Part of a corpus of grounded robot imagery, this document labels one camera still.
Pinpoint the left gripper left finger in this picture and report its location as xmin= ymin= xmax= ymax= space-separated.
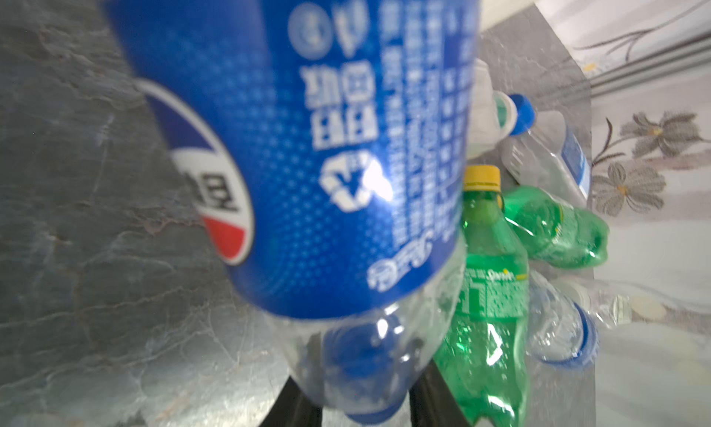
xmin=260 ymin=377 xmax=322 ymax=427

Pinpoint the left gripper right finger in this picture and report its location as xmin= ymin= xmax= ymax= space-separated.
xmin=409 ymin=361 xmax=470 ymax=427

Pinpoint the clear bottle blue label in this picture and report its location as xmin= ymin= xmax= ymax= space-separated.
xmin=527 ymin=270 xmax=599 ymax=370

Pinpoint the green soda bottle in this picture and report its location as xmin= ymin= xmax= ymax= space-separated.
xmin=503 ymin=186 xmax=609 ymax=270
xmin=434 ymin=165 xmax=530 ymax=426

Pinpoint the Pepsi label clear bottle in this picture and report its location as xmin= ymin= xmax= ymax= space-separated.
xmin=98 ymin=0 xmax=480 ymax=424

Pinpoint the clear bottle white cap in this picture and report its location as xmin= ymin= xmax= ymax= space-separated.
xmin=466 ymin=59 xmax=518 ymax=160

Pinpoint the green soda bottle upright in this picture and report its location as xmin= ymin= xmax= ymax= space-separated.
xmin=434 ymin=165 xmax=530 ymax=426

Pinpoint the small blue label bottle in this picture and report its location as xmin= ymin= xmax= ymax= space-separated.
xmin=500 ymin=94 xmax=591 ymax=209

